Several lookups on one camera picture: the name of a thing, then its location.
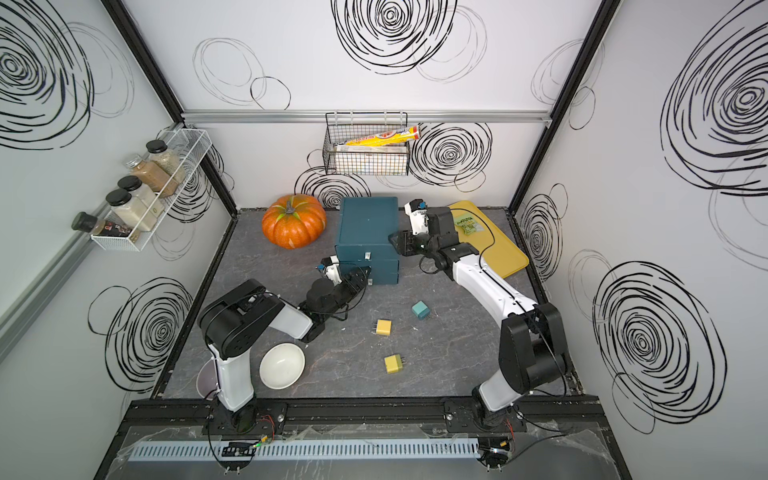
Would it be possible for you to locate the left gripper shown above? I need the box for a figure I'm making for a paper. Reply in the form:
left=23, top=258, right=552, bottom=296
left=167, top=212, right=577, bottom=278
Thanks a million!
left=320, top=266, right=371, bottom=324

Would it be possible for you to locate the teal drawer cabinet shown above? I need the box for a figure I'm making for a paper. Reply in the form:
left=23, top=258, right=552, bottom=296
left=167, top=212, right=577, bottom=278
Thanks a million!
left=335, top=197, right=400, bottom=286

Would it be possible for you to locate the teal plug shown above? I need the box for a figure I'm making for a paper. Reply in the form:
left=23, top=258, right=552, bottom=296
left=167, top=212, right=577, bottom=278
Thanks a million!
left=411, top=301, right=431, bottom=319

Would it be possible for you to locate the yellow plug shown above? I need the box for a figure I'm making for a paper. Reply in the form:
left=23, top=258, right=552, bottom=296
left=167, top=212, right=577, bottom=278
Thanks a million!
left=384, top=354, right=404, bottom=374
left=375, top=319, right=392, bottom=336

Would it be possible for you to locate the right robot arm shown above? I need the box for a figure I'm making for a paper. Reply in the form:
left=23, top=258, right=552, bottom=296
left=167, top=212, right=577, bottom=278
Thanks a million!
left=389, top=199, right=569, bottom=429

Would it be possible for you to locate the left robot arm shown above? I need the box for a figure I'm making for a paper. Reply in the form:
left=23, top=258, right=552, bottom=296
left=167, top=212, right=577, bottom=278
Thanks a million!
left=198, top=266, right=371, bottom=414

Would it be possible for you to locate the yellow cutting board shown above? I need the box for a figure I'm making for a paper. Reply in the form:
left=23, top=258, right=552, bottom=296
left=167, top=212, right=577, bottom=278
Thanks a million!
left=449, top=200, right=529, bottom=278

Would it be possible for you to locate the orange pumpkin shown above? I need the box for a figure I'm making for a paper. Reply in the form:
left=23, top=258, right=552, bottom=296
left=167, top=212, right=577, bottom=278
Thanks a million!
left=261, top=194, right=327, bottom=250

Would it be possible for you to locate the white bowl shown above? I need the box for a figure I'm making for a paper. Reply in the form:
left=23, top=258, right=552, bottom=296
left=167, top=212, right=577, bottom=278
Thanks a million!
left=259, top=343, right=306, bottom=390

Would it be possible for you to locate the yellow tube package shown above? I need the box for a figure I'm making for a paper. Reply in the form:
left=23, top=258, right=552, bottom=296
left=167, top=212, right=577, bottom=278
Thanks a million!
left=344, top=125, right=420, bottom=147

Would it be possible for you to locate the clear acrylic spice shelf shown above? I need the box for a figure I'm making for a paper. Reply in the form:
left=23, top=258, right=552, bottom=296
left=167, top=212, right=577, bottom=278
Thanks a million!
left=89, top=128, right=216, bottom=261

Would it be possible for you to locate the brown spice jar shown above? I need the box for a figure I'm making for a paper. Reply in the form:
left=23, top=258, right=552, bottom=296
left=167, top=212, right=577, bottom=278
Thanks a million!
left=124, top=155, right=178, bottom=198

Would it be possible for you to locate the white spice jar near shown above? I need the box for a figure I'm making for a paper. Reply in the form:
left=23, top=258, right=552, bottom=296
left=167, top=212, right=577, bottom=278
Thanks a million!
left=105, top=188, right=157, bottom=232

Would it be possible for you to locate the white spice jar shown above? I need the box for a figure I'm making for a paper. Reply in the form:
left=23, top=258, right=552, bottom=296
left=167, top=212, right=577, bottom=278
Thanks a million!
left=105, top=188, right=157, bottom=232
left=117, top=175, right=164, bottom=218

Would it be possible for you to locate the spice jar far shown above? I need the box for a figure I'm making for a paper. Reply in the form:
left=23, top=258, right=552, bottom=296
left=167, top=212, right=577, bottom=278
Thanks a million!
left=146, top=139, right=186, bottom=183

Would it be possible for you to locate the white spice jar middle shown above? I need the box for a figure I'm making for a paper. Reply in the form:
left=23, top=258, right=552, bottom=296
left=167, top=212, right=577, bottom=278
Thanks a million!
left=117, top=175, right=164, bottom=218

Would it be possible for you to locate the dark spice jar lying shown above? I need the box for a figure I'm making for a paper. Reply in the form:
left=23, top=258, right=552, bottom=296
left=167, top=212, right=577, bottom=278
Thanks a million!
left=71, top=212, right=132, bottom=238

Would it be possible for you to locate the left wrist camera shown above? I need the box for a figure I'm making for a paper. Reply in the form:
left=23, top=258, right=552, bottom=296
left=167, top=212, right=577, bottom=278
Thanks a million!
left=317, top=255, right=342, bottom=286

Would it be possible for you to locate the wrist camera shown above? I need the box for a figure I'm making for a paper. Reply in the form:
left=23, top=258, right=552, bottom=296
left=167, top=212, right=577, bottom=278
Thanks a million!
left=404, top=199, right=429, bottom=235
left=317, top=255, right=342, bottom=286

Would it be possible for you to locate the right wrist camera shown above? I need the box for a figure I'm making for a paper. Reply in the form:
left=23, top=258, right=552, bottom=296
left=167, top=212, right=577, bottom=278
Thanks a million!
left=404, top=199, right=429, bottom=235

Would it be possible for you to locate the black wire basket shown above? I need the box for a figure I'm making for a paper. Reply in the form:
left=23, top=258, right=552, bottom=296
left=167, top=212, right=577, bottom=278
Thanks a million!
left=322, top=111, right=413, bottom=177

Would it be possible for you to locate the grey slotted cable duct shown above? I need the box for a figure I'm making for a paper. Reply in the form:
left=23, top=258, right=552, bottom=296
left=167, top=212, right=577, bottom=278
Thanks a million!
left=128, top=438, right=481, bottom=462

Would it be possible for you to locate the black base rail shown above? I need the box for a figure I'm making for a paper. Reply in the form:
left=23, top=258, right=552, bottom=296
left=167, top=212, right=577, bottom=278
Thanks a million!
left=117, top=395, right=608, bottom=438

